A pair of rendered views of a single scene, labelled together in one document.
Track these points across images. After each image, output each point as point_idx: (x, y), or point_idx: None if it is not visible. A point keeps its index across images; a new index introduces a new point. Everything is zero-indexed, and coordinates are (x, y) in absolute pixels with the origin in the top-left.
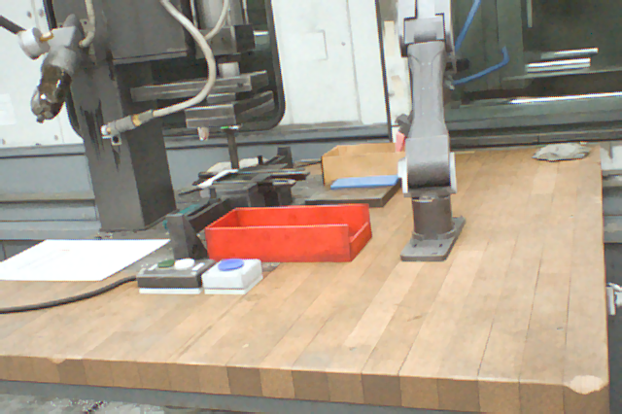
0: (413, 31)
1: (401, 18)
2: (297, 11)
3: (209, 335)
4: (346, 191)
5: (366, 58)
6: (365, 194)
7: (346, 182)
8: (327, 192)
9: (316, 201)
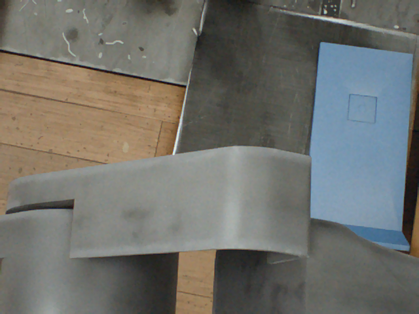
0: (4, 258)
1: (69, 189)
2: None
3: None
4: (263, 92)
5: None
6: (211, 148)
7: (358, 82)
8: (270, 40)
9: (200, 23)
